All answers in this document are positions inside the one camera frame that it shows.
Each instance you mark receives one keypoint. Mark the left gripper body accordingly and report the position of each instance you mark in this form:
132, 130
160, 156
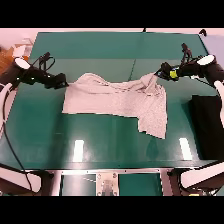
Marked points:
57, 81

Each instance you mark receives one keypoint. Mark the black garment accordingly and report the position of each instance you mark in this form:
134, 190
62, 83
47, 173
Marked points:
209, 126

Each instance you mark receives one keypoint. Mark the silver frame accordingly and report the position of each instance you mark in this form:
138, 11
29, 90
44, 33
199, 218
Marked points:
106, 182

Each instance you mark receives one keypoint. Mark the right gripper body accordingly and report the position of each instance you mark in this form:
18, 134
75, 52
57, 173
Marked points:
166, 71

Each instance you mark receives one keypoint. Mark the light grey shirt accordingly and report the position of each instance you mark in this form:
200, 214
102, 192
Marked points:
120, 100

